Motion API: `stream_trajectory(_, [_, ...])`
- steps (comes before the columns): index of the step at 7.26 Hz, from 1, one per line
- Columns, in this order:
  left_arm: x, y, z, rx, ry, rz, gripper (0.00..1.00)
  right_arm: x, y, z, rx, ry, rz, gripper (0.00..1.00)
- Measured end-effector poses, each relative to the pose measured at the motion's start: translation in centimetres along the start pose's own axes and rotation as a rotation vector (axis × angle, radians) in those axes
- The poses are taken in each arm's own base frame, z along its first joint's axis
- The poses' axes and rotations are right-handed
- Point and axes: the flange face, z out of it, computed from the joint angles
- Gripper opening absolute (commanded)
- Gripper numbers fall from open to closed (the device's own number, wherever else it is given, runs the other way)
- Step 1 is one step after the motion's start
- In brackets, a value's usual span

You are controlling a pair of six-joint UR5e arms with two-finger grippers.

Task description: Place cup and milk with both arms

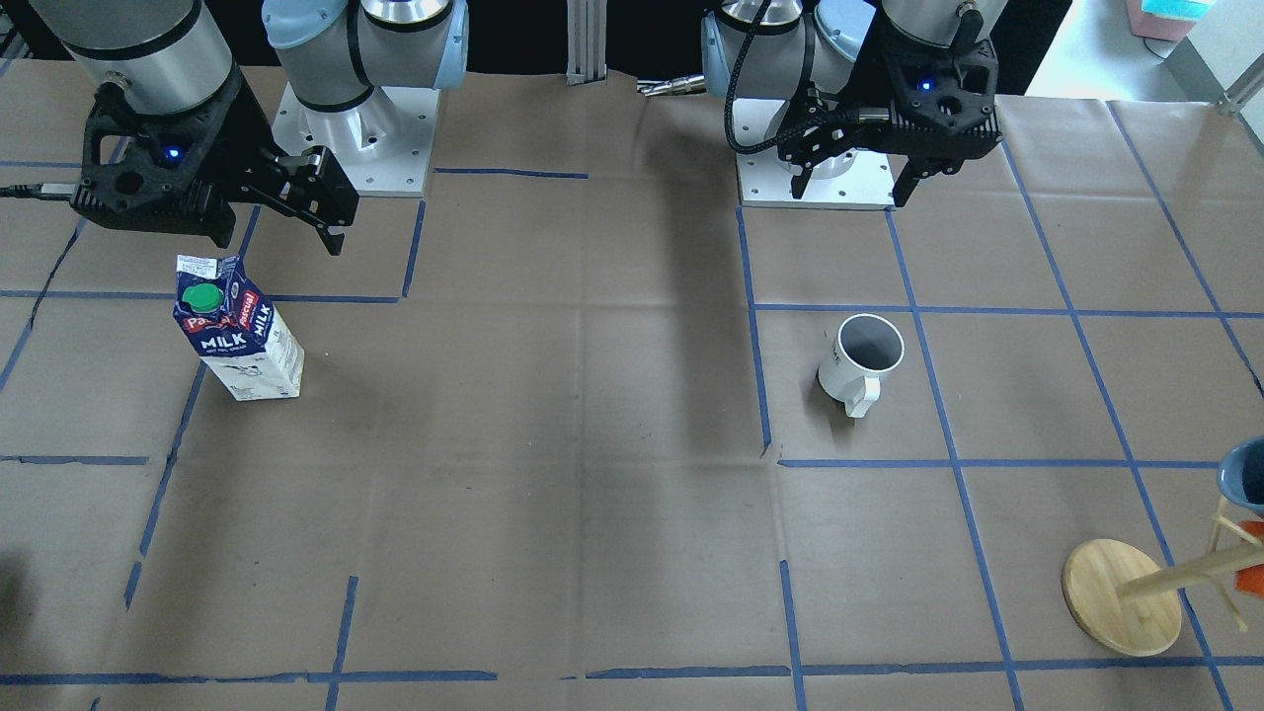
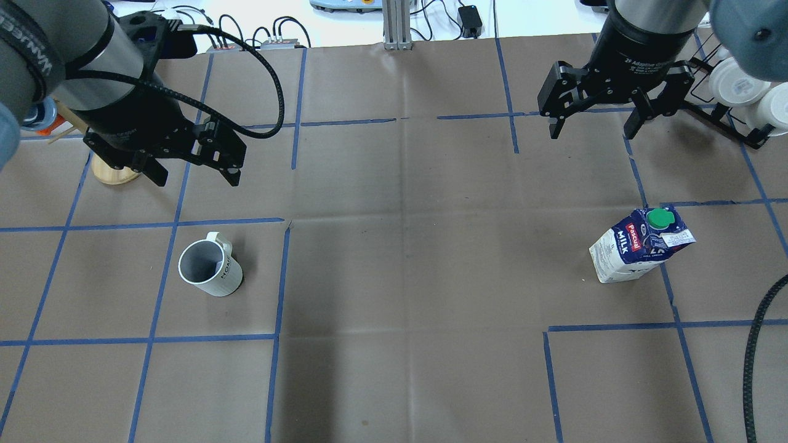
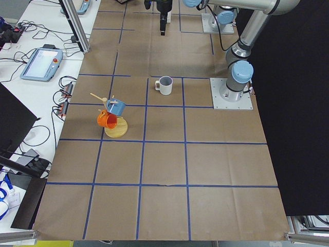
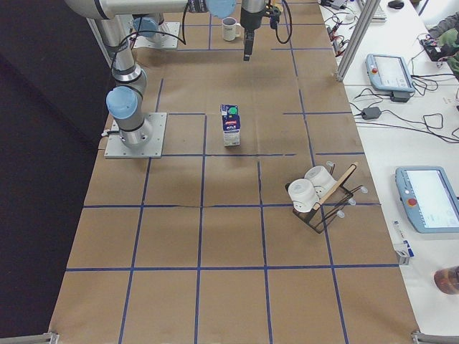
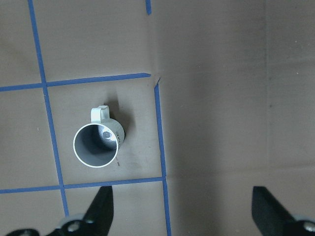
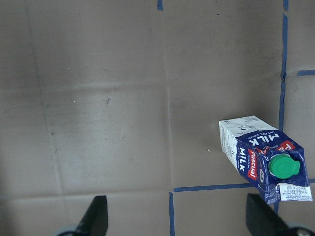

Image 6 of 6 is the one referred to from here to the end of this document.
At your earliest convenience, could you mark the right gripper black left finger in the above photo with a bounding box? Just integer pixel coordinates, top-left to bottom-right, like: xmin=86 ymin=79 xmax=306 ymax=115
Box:
xmin=55 ymin=195 xmax=109 ymax=236

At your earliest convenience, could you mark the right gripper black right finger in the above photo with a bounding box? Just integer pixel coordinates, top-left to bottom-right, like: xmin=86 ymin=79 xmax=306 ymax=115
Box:
xmin=246 ymin=193 xmax=315 ymax=236

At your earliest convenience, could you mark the blue white milk carton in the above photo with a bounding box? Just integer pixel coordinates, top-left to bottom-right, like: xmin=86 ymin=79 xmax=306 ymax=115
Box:
xmin=219 ymin=116 xmax=313 ymax=204

